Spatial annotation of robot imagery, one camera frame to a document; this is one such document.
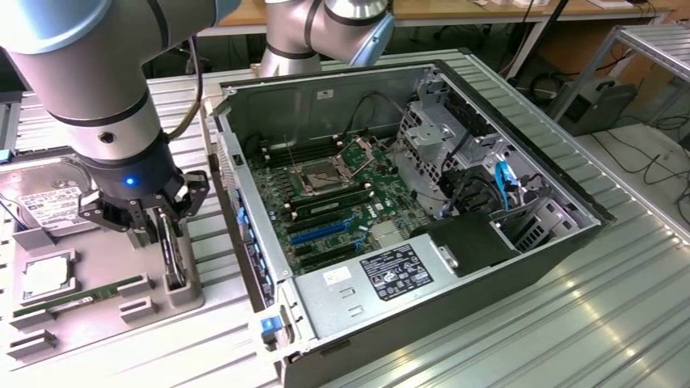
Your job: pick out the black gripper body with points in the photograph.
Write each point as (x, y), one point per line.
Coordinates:
(130, 178)

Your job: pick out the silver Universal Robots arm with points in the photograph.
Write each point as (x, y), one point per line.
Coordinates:
(91, 68)

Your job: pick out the silver hard disk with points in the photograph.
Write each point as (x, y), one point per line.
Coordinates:
(48, 194)

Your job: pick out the grey parts rack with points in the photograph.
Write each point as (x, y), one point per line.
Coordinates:
(97, 279)

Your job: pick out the silver CPU chip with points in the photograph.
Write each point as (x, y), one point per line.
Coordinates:
(48, 279)

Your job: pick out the thin metal locking lever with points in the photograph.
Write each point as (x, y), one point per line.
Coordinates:
(291, 155)

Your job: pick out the black RAM slot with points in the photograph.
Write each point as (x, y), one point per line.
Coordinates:
(302, 143)
(318, 214)
(309, 159)
(306, 154)
(305, 148)
(323, 193)

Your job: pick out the black expansion slot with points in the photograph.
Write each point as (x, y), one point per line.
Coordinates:
(315, 224)
(329, 252)

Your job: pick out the CPU socket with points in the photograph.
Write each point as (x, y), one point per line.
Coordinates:
(323, 175)

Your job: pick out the blue expansion slot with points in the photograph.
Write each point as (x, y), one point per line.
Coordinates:
(321, 233)

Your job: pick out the installed green RAM stick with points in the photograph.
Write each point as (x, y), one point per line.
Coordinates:
(334, 204)

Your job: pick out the green motherboard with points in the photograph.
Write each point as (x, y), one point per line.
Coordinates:
(345, 210)

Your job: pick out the open metal socket cover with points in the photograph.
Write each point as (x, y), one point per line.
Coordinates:
(358, 155)

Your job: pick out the blue case latch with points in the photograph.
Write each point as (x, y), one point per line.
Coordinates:
(271, 326)

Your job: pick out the grey power supply unit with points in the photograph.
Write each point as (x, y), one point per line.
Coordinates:
(377, 283)

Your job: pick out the black open PC case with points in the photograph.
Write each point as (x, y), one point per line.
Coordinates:
(410, 226)

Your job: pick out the silver metal disk bay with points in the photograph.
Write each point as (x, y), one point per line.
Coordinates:
(437, 137)

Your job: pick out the wooden desk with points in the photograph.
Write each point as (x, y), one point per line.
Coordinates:
(442, 12)

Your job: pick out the black box device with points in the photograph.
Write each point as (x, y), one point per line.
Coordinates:
(598, 105)

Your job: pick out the aluminium frame shelf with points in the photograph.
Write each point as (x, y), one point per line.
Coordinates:
(636, 60)

